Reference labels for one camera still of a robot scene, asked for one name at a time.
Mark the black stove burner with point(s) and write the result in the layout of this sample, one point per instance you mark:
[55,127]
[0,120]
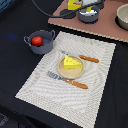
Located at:
[67,14]

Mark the beige woven placemat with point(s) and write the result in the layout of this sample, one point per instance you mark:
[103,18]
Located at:
[79,106]

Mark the round wooden plate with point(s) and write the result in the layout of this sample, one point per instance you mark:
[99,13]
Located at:
[71,73]

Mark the red toy tomato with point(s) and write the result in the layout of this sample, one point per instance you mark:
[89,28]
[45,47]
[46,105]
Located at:
[37,41]

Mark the yellow butter box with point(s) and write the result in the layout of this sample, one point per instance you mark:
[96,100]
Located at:
[76,4]

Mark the wooden handled knife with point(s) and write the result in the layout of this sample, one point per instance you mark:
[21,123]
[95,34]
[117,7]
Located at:
[81,56]

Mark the grey pot with handle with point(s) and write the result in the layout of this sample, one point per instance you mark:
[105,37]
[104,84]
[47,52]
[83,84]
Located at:
[47,37]

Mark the small grey pot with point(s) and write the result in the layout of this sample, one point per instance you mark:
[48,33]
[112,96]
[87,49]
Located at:
[89,17]

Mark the yellow cheese wedge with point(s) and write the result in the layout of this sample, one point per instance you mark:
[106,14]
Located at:
[70,63]

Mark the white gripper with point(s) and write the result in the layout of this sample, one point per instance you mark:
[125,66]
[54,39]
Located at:
[98,3]

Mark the pink toy stove board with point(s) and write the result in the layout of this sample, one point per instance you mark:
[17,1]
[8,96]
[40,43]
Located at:
[105,26]

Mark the beige bowl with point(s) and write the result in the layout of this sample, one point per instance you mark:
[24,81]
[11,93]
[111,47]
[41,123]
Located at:
[122,14]

